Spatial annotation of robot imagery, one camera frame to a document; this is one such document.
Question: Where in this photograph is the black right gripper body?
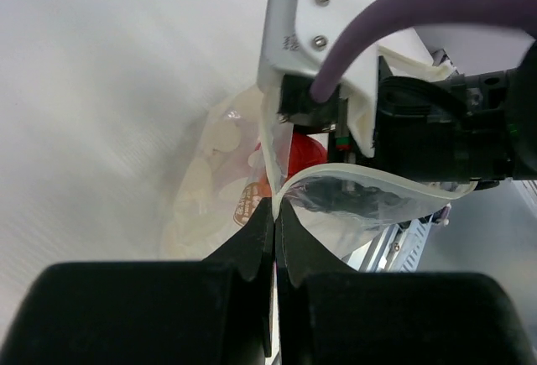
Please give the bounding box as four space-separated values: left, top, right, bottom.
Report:
279 56 536 185

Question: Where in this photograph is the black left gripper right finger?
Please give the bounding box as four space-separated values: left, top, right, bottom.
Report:
275 202 536 364

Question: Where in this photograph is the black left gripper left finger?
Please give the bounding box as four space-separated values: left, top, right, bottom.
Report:
1 198 274 364

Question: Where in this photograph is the clear zip top bag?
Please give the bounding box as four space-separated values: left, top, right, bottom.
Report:
161 45 479 274

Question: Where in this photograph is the fake red tomato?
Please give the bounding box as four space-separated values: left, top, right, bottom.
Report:
266 132 327 189

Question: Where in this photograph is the aluminium front rail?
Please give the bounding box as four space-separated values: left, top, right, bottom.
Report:
337 47 536 225

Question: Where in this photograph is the slotted white cable duct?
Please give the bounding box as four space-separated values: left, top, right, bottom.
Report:
364 213 452 274

